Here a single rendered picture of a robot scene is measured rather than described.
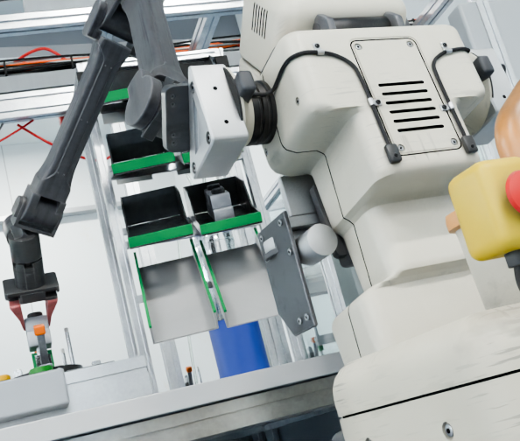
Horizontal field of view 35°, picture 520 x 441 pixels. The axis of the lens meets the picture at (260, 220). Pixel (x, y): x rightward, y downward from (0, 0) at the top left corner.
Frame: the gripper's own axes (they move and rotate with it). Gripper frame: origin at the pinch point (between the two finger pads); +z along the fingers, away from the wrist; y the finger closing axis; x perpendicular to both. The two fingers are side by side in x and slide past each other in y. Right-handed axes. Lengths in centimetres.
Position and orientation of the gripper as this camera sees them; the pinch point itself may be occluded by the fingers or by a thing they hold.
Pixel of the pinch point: (36, 323)
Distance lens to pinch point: 170.9
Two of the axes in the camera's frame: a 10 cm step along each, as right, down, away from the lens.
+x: 3.4, 3.8, -8.6
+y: -9.4, 1.5, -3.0
